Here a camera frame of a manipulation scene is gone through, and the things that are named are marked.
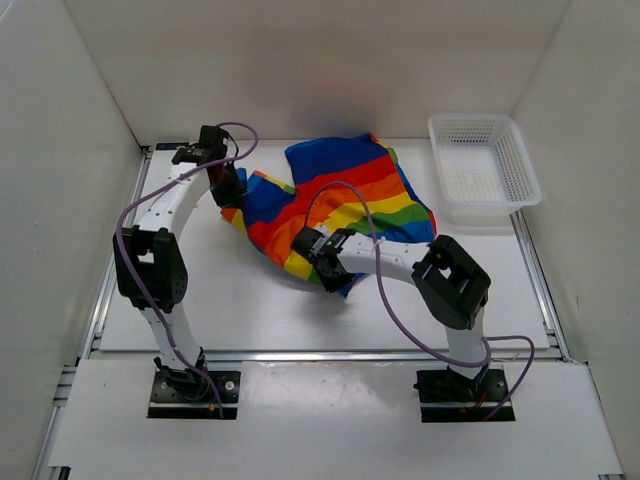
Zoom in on rainbow striped shorts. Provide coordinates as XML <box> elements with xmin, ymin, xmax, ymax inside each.
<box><xmin>221</xmin><ymin>134</ymin><xmax>437</xmax><ymax>284</ymax></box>

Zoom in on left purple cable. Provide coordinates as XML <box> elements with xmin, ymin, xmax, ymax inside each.
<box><xmin>114</xmin><ymin>120</ymin><xmax>259</xmax><ymax>419</ymax></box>

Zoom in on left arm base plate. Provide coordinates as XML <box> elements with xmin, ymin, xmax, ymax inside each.
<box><xmin>147</xmin><ymin>370</ymin><xmax>241</xmax><ymax>420</ymax></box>

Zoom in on white plastic basket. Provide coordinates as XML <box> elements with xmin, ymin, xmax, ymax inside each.
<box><xmin>428</xmin><ymin>113</ymin><xmax>542</xmax><ymax>221</ymax></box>

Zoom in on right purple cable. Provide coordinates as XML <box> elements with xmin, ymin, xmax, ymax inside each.
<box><xmin>298</xmin><ymin>181</ymin><xmax>536</xmax><ymax>421</ymax></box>

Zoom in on purple cable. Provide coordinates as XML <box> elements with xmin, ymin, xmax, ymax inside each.
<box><xmin>298</xmin><ymin>181</ymin><xmax>536</xmax><ymax>421</ymax></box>
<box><xmin>114</xmin><ymin>120</ymin><xmax>259</xmax><ymax>419</ymax></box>

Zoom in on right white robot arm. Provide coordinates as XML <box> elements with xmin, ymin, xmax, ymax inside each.
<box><xmin>291</xmin><ymin>226</ymin><xmax>491</xmax><ymax>403</ymax></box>

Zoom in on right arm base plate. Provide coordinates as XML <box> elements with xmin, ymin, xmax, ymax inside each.
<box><xmin>413</xmin><ymin>368</ymin><xmax>516</xmax><ymax>423</ymax></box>

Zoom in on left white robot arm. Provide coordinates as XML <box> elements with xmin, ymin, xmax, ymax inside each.
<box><xmin>113</xmin><ymin>122</ymin><xmax>247</xmax><ymax>400</ymax></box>

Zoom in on black corner label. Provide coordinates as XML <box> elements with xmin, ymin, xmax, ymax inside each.
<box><xmin>155</xmin><ymin>142</ymin><xmax>189</xmax><ymax>151</ymax></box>

